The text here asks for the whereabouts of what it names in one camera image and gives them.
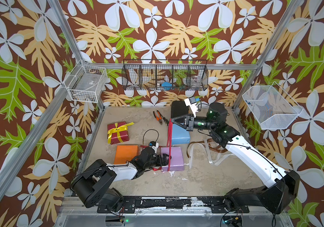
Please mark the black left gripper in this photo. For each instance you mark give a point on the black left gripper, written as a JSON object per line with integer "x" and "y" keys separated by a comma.
{"x": 160, "y": 163}

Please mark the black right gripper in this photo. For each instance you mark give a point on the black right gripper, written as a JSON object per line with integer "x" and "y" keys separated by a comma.
{"x": 191, "y": 122}

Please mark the light blue gift box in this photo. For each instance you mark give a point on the light blue gift box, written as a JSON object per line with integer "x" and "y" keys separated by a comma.
{"x": 180, "y": 135}

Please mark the purple gift box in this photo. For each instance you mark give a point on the purple gift box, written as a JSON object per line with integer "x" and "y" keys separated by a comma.
{"x": 176, "y": 160}

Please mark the red satin ribbon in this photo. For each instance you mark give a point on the red satin ribbon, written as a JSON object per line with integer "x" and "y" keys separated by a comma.
{"x": 169, "y": 142}

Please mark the orange gift box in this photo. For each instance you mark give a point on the orange gift box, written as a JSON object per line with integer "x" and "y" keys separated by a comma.
{"x": 125, "y": 153}

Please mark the yellow satin ribbon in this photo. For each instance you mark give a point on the yellow satin ribbon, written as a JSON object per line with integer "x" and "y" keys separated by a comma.
{"x": 118, "y": 130}

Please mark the dark red gift box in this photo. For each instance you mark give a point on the dark red gift box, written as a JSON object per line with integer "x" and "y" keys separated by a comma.
{"x": 120, "y": 136}

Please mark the white satin ribbon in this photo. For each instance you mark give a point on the white satin ribbon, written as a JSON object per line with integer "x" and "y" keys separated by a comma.
{"x": 206, "y": 148}

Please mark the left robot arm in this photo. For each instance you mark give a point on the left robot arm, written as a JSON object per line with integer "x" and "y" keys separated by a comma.
{"x": 93, "y": 185}

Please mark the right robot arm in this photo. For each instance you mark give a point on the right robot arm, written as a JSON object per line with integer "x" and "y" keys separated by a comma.
{"x": 280, "y": 186}

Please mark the black hard case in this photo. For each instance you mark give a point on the black hard case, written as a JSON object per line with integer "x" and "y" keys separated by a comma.
{"x": 178, "y": 108}

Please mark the blue object in basket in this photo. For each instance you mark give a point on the blue object in basket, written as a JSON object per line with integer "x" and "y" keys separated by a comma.
{"x": 167, "y": 86}

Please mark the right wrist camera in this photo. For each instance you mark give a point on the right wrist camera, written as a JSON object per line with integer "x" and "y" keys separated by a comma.
{"x": 193, "y": 103}

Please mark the orange handled pliers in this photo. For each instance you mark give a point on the orange handled pliers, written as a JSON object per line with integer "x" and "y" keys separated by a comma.
{"x": 160, "y": 118}

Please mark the black wire basket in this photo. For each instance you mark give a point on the black wire basket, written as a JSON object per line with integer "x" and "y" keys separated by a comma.
{"x": 185, "y": 75}

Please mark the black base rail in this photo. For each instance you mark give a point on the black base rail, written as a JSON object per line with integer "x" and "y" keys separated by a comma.
{"x": 136, "y": 204}

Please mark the white wire basket right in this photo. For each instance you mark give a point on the white wire basket right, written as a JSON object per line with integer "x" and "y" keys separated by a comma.
{"x": 272, "y": 107}

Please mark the white wire basket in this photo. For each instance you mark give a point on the white wire basket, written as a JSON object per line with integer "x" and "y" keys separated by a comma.
{"x": 85, "y": 82}
{"x": 272, "y": 107}

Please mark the white wire basket left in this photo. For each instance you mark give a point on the white wire basket left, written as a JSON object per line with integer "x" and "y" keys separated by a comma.
{"x": 85, "y": 82}

